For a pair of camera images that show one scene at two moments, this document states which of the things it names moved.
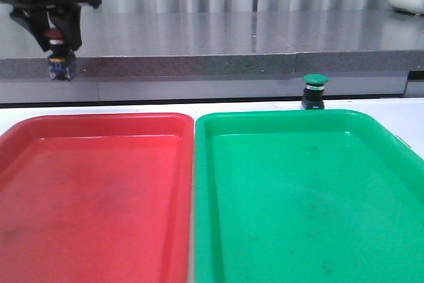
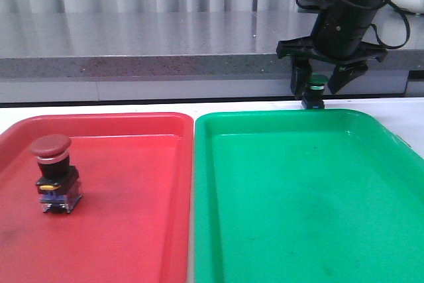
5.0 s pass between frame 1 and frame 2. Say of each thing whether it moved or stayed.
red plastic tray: stayed
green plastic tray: stayed
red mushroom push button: moved
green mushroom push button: stayed
